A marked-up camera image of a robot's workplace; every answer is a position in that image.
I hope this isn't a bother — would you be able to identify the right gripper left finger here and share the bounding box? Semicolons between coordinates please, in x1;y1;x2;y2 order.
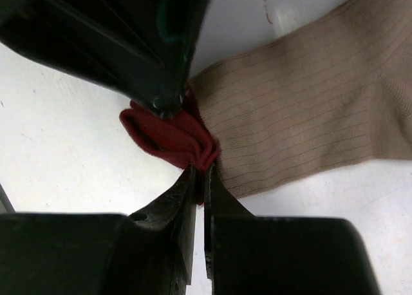
1;166;197;294

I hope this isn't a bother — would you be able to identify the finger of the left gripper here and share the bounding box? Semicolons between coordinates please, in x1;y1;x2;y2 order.
1;0;211;119

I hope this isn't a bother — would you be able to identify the brown sock with striped cuff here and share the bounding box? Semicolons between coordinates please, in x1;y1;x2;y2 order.
119;0;411;198

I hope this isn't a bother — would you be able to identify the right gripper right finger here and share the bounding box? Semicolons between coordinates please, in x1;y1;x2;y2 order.
204;166;380;294

